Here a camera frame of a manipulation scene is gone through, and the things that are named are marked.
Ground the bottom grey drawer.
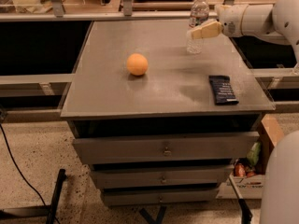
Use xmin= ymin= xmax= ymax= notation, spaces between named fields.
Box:
xmin=101 ymin=188 xmax=219 ymax=206

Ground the black stand leg right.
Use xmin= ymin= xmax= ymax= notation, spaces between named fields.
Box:
xmin=229 ymin=175 xmax=253 ymax=224

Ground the clear plastic water bottle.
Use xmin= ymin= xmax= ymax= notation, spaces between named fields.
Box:
xmin=187 ymin=0 xmax=209 ymax=54

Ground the green packet in box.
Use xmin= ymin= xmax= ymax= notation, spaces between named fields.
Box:
xmin=247 ymin=142 xmax=262 ymax=167

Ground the orange red item in box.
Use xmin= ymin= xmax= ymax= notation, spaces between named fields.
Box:
xmin=234 ymin=163 xmax=256 ymax=177

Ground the middle grey drawer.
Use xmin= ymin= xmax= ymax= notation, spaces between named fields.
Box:
xmin=91 ymin=165 xmax=233 ymax=189

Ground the black floor cable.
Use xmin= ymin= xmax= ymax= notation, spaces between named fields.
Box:
xmin=0 ymin=123 xmax=62 ymax=224

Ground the grey drawer cabinet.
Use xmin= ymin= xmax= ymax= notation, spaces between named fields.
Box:
xmin=62 ymin=20 xmax=273 ymax=194

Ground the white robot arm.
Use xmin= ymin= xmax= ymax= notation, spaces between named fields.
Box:
xmin=188 ymin=0 xmax=299 ymax=224

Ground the black stand leg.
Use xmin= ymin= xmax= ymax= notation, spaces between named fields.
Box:
xmin=229 ymin=175 xmax=253 ymax=224
xmin=46 ymin=169 xmax=66 ymax=224

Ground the black stand leg left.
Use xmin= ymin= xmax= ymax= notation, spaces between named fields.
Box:
xmin=46 ymin=169 xmax=66 ymax=224

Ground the metal railing frame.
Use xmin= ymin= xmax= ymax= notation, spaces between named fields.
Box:
xmin=0 ymin=0 xmax=299 ymax=23

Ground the orange ball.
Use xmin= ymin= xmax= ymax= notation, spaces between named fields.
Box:
xmin=126 ymin=53 xmax=149 ymax=76

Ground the top grey drawer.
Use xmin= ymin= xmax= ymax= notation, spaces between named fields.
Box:
xmin=73 ymin=132 xmax=259 ymax=164

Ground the grey drawer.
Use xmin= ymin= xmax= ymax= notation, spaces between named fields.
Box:
xmin=73 ymin=132 xmax=259 ymax=164
xmin=101 ymin=188 xmax=219 ymax=206
xmin=91 ymin=165 xmax=233 ymax=189

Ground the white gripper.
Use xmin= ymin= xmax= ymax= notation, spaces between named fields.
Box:
xmin=190 ymin=4 xmax=248 ymax=39

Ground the cardboard box with groceries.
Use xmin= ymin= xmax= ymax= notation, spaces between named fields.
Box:
xmin=217 ymin=115 xmax=284 ymax=199

